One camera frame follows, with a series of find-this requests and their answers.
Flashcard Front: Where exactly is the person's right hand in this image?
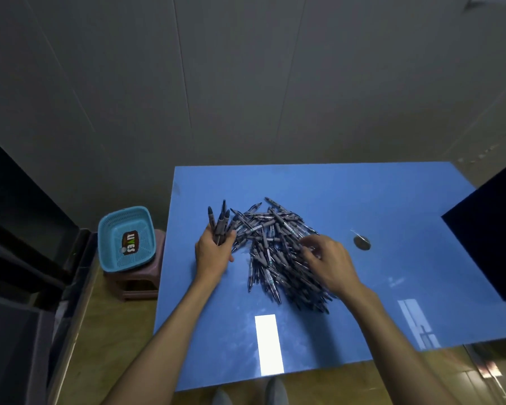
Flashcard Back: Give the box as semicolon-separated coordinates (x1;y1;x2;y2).
298;233;367;303

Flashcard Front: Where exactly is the person's left hand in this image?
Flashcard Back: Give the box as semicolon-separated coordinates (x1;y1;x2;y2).
193;225;238;288

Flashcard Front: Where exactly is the pile of grey pens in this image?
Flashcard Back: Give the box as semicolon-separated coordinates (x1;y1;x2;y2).
229;196;337;315

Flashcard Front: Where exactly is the black tiered pen display stand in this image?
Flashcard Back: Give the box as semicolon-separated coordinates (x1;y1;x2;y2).
441;153;506;303

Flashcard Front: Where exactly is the person's right forearm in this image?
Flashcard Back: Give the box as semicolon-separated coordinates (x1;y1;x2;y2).
344;287;460;405

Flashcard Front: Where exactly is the person's left forearm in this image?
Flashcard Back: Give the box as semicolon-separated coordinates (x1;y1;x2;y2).
102;278;225;405

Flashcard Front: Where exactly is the person's right grey shoe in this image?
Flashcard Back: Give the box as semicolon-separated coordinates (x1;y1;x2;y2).
264;376;290;405

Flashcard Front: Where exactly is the small round metal disc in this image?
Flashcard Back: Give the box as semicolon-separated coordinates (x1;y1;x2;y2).
349;228;372;252

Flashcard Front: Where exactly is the brown plastic stool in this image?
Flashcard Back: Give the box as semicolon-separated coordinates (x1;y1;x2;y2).
109;228;166;303

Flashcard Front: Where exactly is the blue plastic basket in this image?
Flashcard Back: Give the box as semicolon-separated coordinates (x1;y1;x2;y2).
97;205;157;274

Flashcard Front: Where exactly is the blue table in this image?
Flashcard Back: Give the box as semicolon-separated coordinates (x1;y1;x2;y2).
153;161;506;393

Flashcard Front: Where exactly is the black shelf unit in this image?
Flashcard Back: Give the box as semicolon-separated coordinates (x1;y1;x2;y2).
0;129;98;405

